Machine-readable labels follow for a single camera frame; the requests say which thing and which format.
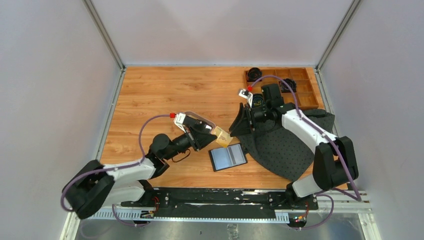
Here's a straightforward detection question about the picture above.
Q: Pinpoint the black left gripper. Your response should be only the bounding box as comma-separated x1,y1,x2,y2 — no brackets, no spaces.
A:
163,124,217,161

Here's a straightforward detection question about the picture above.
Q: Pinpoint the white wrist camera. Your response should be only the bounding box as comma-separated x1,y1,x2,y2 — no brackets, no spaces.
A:
169,112,187,131
238,85,253,107

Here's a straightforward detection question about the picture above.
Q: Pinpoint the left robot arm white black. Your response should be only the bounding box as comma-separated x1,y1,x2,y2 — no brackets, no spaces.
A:
60,111,217,220

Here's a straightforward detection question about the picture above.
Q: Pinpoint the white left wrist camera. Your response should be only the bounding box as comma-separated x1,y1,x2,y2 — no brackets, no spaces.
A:
169,112,187,131

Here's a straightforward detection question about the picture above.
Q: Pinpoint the black rolled belt middle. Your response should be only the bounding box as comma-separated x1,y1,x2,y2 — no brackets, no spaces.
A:
279,78,297,93

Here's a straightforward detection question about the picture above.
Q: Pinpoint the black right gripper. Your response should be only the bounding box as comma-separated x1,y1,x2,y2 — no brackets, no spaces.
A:
229,103,272,138

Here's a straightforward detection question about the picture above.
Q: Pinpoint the dark grey dotted cloth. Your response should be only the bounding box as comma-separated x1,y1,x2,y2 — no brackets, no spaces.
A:
231,112,314,182

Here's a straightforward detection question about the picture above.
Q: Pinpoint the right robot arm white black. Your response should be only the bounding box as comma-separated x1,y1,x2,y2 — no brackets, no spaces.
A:
229,83,359,209

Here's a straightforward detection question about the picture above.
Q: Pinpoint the black rolled belt green pattern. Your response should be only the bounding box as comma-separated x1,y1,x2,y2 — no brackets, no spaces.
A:
251,93,265,108

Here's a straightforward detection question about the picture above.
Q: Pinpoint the pink oval card tray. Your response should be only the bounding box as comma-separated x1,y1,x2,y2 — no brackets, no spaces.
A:
184,111,216,129

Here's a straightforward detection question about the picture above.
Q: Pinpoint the aluminium frame rail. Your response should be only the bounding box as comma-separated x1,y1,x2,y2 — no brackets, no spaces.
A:
60,190,380,240

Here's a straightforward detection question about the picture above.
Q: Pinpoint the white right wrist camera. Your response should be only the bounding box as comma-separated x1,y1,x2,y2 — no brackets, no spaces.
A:
238,85,253,107

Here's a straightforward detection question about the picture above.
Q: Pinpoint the black rolled belt top left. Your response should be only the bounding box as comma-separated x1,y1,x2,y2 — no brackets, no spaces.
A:
246,67,263,83

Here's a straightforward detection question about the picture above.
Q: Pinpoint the black card holder wallet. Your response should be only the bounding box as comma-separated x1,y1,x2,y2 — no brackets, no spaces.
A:
208,143,248,172

